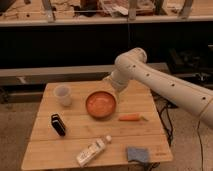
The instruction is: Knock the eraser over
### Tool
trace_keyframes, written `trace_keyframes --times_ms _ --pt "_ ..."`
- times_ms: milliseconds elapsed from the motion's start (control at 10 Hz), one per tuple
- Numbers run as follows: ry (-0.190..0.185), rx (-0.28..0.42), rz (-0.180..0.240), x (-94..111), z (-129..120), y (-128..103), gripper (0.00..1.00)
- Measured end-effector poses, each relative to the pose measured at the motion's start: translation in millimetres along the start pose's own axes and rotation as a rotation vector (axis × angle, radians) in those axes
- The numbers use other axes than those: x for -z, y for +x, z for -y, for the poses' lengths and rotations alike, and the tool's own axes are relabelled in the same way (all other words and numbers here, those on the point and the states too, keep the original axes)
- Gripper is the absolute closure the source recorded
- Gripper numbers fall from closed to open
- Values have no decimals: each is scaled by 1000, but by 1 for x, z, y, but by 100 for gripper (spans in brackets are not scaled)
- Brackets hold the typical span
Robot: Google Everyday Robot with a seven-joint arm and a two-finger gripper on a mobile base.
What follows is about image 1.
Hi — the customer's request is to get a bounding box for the black floor cable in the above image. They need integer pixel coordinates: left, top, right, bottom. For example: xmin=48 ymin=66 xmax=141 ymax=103
xmin=196 ymin=120 xmax=205 ymax=171

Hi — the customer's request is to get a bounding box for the black standing eraser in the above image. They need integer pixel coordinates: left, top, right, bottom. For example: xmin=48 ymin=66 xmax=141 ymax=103
xmin=51 ymin=114 xmax=66 ymax=136

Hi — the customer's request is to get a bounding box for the translucent plastic cup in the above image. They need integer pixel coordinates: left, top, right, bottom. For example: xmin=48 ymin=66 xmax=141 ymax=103
xmin=53 ymin=85 xmax=71 ymax=106

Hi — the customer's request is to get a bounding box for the long metal shelf rail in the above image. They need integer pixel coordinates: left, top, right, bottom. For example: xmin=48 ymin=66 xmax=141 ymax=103
xmin=0 ymin=62 xmax=170 ymax=87

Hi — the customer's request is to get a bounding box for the blue folded cloth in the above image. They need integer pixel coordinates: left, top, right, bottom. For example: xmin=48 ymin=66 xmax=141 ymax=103
xmin=126 ymin=147 xmax=149 ymax=163

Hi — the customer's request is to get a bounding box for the clear plastic bottle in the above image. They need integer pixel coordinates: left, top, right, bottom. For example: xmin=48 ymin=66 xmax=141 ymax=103
xmin=76 ymin=135 xmax=112 ymax=167

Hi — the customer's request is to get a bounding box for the orange carrot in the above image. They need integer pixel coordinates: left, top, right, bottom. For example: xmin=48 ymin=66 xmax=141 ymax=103
xmin=118 ymin=114 xmax=148 ymax=121

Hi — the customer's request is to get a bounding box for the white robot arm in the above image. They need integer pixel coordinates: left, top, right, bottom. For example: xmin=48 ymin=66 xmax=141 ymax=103
xmin=105 ymin=48 xmax=213 ymax=129

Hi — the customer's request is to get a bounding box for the orange wooden bowl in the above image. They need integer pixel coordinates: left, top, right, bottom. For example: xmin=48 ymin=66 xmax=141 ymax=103
xmin=85 ymin=91 xmax=116 ymax=119

